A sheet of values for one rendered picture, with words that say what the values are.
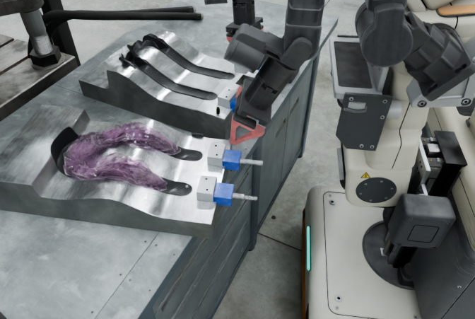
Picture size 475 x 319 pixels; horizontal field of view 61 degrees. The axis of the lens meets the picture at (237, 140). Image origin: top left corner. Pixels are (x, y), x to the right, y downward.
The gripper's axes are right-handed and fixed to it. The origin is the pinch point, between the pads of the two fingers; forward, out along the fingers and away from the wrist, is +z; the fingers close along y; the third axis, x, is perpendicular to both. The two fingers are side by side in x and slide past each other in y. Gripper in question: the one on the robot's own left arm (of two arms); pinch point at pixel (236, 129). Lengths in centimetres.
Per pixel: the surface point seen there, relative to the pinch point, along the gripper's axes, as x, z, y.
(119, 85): -27.7, 25.6, -27.4
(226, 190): 4.4, 12.1, 5.8
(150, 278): -4.2, 24.4, 24.3
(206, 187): 0.0, 12.9, 6.4
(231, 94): 0.1, 8.7, -23.0
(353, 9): 108, 55, -282
